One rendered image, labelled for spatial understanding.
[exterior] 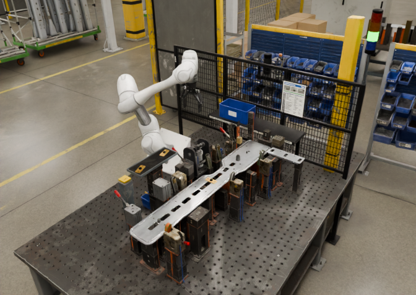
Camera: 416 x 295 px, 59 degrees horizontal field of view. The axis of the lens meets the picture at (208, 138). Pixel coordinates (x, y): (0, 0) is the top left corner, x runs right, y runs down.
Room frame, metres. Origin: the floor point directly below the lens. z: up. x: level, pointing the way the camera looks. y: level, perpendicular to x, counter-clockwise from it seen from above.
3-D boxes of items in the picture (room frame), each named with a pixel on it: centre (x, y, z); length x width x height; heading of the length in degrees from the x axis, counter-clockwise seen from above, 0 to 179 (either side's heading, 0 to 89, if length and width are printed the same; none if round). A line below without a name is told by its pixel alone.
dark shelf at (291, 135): (2.98, -0.42, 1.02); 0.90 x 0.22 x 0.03; 51
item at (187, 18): (5.05, 0.28, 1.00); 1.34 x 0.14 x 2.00; 54
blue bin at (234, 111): (3.10, -0.28, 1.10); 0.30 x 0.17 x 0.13; 52
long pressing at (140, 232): (2.14, -0.01, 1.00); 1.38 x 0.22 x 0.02; 141
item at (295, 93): (2.89, -0.73, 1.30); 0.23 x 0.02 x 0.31; 51
